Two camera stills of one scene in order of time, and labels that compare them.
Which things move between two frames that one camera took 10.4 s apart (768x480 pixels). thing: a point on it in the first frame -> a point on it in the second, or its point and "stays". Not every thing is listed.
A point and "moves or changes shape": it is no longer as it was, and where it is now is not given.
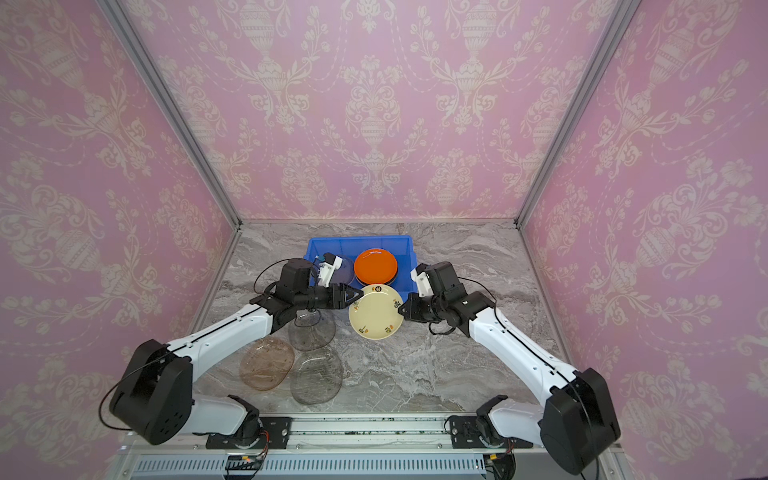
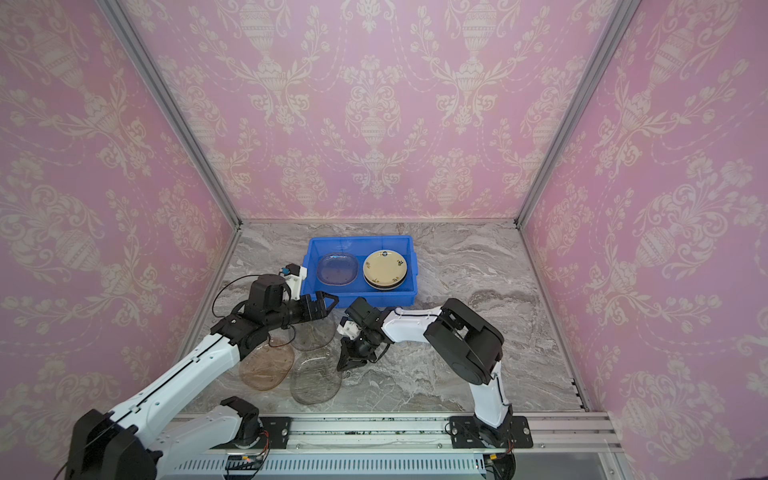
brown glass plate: x=343 y=274 stays
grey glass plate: x=312 y=329 stays
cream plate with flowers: x=375 y=314 moves or changes shape
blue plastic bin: x=401 y=246 stays
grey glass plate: x=316 y=376 stays
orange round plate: x=374 y=266 -> x=386 y=288
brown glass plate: x=266 y=362 stays
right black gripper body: x=432 y=309 -> x=360 y=348
